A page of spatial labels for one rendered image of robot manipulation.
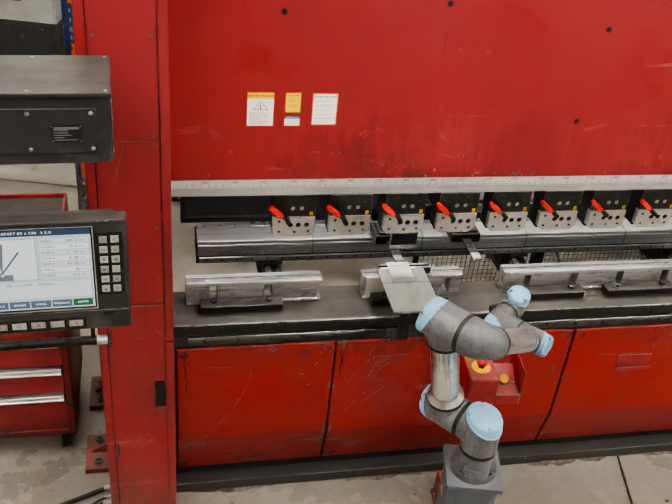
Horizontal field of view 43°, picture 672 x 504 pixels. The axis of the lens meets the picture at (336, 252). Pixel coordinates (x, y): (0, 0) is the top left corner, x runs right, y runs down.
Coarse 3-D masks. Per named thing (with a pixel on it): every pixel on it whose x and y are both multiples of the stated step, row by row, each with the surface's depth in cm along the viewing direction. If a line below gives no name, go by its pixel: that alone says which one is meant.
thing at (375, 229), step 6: (372, 222) 348; (372, 228) 345; (378, 228) 342; (372, 234) 345; (378, 234) 341; (384, 234) 341; (378, 240) 340; (384, 240) 341; (396, 252) 334; (396, 258) 331; (402, 258) 331
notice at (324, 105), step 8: (320, 96) 278; (328, 96) 279; (336, 96) 279; (312, 104) 279; (320, 104) 280; (328, 104) 280; (336, 104) 281; (312, 112) 281; (320, 112) 281; (328, 112) 282; (336, 112) 282; (312, 120) 282; (320, 120) 283; (328, 120) 283
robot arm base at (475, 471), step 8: (456, 448) 273; (456, 456) 271; (464, 456) 268; (456, 464) 271; (464, 464) 269; (472, 464) 267; (480, 464) 267; (488, 464) 268; (496, 464) 272; (456, 472) 271; (464, 472) 269; (472, 472) 268; (480, 472) 267; (488, 472) 268; (496, 472) 273; (464, 480) 269; (472, 480) 268; (480, 480) 268; (488, 480) 270
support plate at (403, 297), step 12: (384, 276) 321; (420, 276) 323; (384, 288) 315; (396, 288) 315; (408, 288) 316; (420, 288) 316; (432, 288) 317; (396, 300) 309; (408, 300) 309; (420, 300) 310; (396, 312) 303; (408, 312) 304
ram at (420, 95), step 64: (192, 0) 254; (256, 0) 257; (320, 0) 261; (384, 0) 264; (448, 0) 268; (512, 0) 272; (576, 0) 276; (640, 0) 280; (192, 64) 264; (256, 64) 268; (320, 64) 272; (384, 64) 276; (448, 64) 280; (512, 64) 285; (576, 64) 289; (640, 64) 294; (192, 128) 276; (256, 128) 280; (320, 128) 285; (384, 128) 289; (448, 128) 294; (512, 128) 298; (576, 128) 303; (640, 128) 308; (192, 192) 289; (256, 192) 294; (320, 192) 298; (384, 192) 303; (448, 192) 308
